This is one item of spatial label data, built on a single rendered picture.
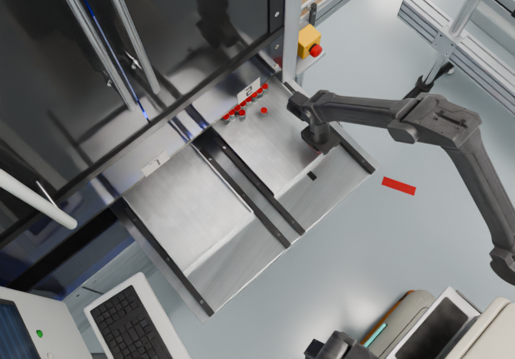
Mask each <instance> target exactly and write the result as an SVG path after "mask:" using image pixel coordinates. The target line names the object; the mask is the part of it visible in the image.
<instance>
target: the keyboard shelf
mask: <svg viewBox="0 0 515 359"><path fill-rule="evenodd" d="M130 285H132V286H133V287H134V288H135V290H136V293H137V294H138V296H139V298H140V300H141V301H142V303H143V305H144V307H145V308H146V310H147V312H148V314H149V316H150V317H151V319H152V321H153V323H154V325H155V326H156V329H157V330H158V332H159V334H160V336H161V337H162V339H163V341H164V343H165V344H166V347H167V348H168V350H169V352H170V354H171V355H172V357H173V359H191V357H190V355H189V353H188V351H187V350H186V348H185V346H184V344H183V343H182V341H181V339H180V337H179V336H178V334H177V332H176V330H175V328H174V327H173V325H172V323H171V321H170V320H169V318H168V316H167V314H166V313H165V311H164V309H163V307H162V306H161V304H160V302H159V300H158V298H157V297H156V295H155V293H154V291H153V290H152V288H151V286H150V284H149V283H148V281H147V279H146V277H145V275H144V274H143V273H142V272H138V273H136V274H135V275H133V276H132V277H130V278H128V279H127V280H126V281H124V282H122V283H120V284H119V285H118V286H116V287H115V288H112V289H111V290H109V291H108V292H106V293H105V294H103V295H101V296H100V297H99V298H97V299H95V300H94V301H92V302H91V303H89V304H88V305H86V306H84V313H85V315H86V316H87V319H88V321H89V322H90V325H91V327H92V329H93V331H94V333H95V335H96V336H97V339H98V341H99V342H100V344H101V346H102V348H103V350H104V352H105V354H106V356H107V358H108V359H114V358H113V355H112V354H111V352H110V350H109V348H108V347H107V344H106V342H105V340H104V339H103V336H102V334H101V333H100V330H99V328H98V327H97V325H96V323H95V321H94V319H93V317H92V315H91V313H90V310H92V309H93V308H95V307H97V306H98V305H100V304H101V303H103V302H105V301H106V300H107V299H109V298H111V297H113V296H114V295H115V294H117V293H119V292H120V291H122V290H123V289H125V288H127V287H128V286H130Z"/></svg>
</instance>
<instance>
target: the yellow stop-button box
mask: <svg viewBox="0 0 515 359"><path fill-rule="evenodd" d="M320 39H321V33H319V32H318V30H316V29H315V28H314V27H313V26H312V25H311V24H310V23H309V22H308V21H307V20H305V21H303V22H302V23H300V30H299V39H298V48H297V55H298V56H299V57H300V58H302V59H305V58H306V57H308V56H309V55H310V51H311V49H312V48H313V47H314V46H315V45H317V44H320Z"/></svg>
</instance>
